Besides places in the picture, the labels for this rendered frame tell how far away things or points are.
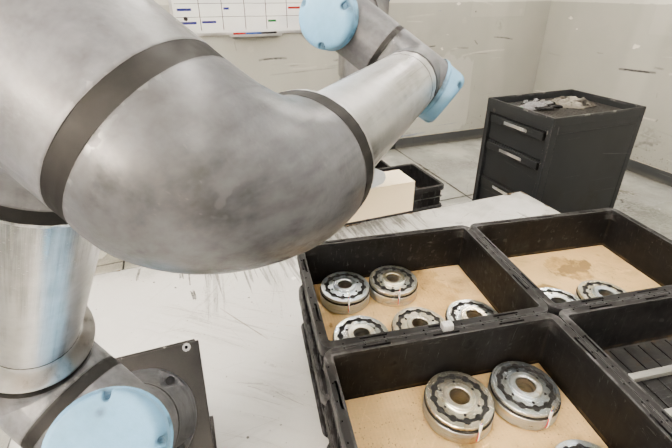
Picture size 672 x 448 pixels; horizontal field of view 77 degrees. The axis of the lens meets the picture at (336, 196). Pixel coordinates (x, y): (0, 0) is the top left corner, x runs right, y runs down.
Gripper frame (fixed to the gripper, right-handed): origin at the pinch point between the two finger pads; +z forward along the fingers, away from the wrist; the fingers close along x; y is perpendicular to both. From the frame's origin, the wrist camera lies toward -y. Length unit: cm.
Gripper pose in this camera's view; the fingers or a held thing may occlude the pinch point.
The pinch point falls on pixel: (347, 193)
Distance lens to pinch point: 75.6
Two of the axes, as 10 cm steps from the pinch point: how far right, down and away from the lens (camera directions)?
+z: 0.0, 9.0, 4.4
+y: 9.3, -1.6, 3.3
